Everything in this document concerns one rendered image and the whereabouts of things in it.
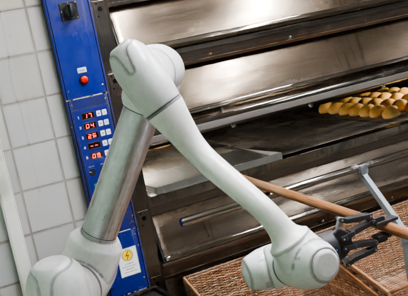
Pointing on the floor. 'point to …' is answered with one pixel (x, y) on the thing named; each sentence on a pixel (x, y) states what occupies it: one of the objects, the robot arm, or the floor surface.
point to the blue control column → (93, 71)
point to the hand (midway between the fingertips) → (385, 227)
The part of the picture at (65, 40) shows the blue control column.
